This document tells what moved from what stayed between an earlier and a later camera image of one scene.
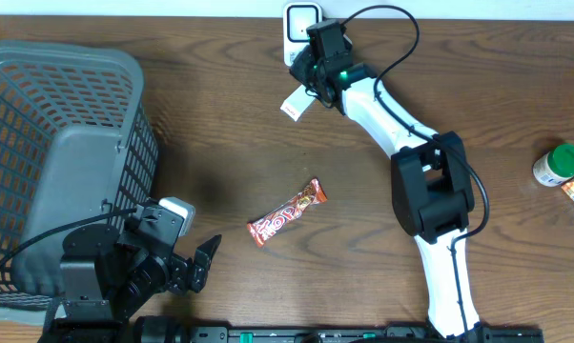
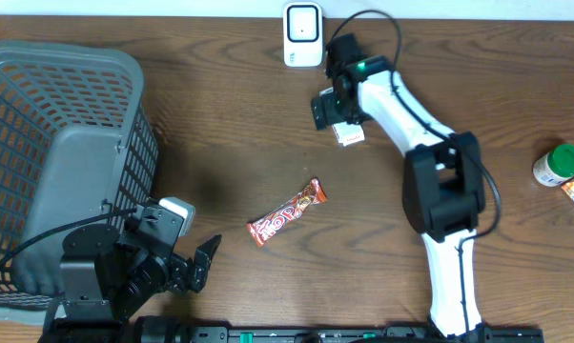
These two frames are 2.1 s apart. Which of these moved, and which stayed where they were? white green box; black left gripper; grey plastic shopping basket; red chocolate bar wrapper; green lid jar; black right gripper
Moved: black right gripper; white green box
Stayed: red chocolate bar wrapper; green lid jar; grey plastic shopping basket; black left gripper
